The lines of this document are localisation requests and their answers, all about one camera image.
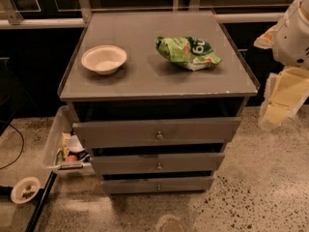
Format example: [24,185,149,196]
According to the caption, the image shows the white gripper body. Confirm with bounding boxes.
[272,0,309,68]

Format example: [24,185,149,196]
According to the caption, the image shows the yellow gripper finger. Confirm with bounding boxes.
[254,26,275,49]
[259,67,309,127]

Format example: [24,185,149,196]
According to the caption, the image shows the grey top drawer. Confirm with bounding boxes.
[72,117,240,148]

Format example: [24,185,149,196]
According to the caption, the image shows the grey bottom drawer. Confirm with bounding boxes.
[102,176,214,194]

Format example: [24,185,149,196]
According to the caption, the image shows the grey middle drawer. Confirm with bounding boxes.
[91,153,225,175]

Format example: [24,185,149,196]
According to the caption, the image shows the white bowl on floor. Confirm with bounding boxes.
[11,177,41,204]

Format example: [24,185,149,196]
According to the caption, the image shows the black floor bar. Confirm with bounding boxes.
[25,172,57,232]

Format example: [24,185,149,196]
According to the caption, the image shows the metal railing frame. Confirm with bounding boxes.
[0,0,294,29]

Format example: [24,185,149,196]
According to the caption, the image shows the green chip bag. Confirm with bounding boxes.
[155,37,221,72]

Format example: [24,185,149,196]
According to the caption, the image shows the white cup in bin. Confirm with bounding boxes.
[67,135,84,153]

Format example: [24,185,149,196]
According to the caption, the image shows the black cable on floor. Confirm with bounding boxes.
[0,119,25,171]

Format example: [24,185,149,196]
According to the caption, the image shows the clear plastic storage bin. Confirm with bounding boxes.
[42,105,95,178]

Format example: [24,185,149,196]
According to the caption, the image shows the grey drawer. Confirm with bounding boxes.
[102,176,214,194]
[91,153,225,175]
[72,117,240,148]

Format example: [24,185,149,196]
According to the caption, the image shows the grey drawer cabinet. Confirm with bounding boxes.
[58,12,259,183]

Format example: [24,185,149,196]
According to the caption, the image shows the white paper bowl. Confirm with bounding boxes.
[81,45,127,75]

